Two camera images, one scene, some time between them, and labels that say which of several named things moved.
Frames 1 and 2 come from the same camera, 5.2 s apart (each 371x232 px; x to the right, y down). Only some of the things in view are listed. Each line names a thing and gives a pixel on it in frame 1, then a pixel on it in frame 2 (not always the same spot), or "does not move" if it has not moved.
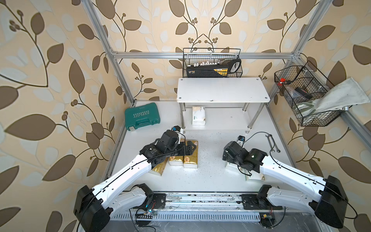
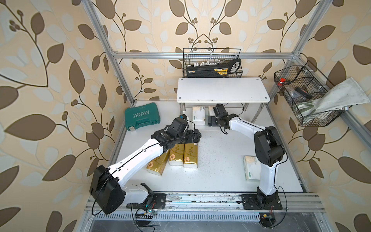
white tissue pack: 198,117 does not move
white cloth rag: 346,93 does not move
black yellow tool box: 220,69 does not move
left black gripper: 184,145 → 192,134
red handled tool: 282,80 does not move
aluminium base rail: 200,207 does not move
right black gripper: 227,157 → 213,118
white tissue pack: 232,168 → 211,111
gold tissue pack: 191,161 does not move
